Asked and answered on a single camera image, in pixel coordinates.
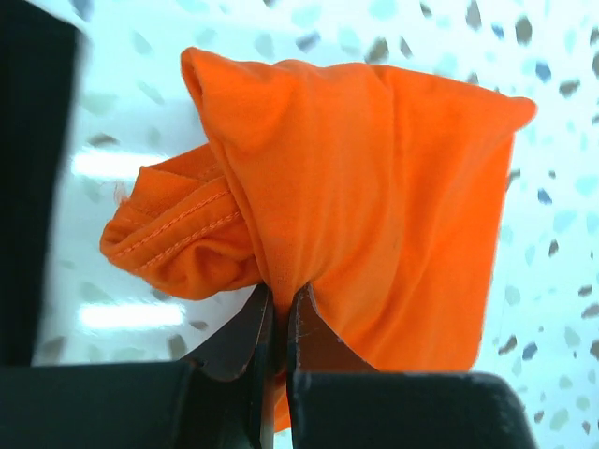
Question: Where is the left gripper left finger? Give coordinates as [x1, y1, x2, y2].
[1, 285, 274, 448]

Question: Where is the orange t shirt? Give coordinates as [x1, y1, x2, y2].
[98, 45, 538, 434]

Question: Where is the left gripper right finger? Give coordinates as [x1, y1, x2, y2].
[286, 285, 536, 449]

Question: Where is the folded black t shirt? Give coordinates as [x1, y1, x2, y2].
[1, 1, 79, 366]

